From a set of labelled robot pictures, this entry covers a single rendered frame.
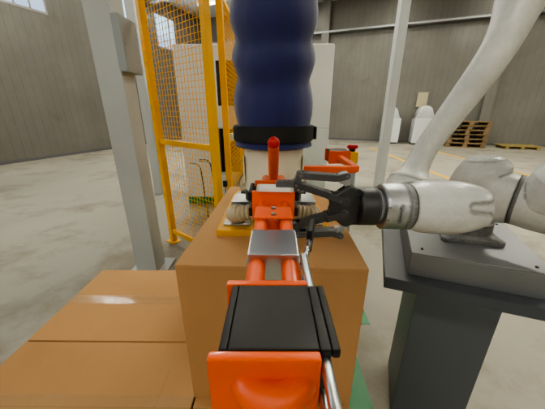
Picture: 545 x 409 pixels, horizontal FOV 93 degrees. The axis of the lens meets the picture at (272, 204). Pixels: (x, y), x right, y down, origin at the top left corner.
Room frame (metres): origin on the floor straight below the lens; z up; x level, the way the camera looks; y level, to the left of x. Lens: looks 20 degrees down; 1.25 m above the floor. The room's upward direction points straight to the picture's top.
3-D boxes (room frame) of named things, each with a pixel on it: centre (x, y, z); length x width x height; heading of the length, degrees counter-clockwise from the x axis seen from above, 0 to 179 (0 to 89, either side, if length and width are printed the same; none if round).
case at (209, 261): (0.75, -0.01, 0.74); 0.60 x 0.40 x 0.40; 178
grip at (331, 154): (1.06, -0.26, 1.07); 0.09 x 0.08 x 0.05; 90
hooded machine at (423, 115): (10.39, -5.78, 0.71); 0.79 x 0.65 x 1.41; 69
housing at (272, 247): (0.30, 0.00, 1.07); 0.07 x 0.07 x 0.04; 0
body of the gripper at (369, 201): (0.48, -0.16, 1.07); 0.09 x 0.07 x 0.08; 89
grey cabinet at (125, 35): (1.86, 0.90, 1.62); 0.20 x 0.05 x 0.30; 179
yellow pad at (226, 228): (0.76, 0.09, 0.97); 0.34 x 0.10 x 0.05; 0
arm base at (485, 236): (0.86, -0.68, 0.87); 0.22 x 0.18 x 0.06; 166
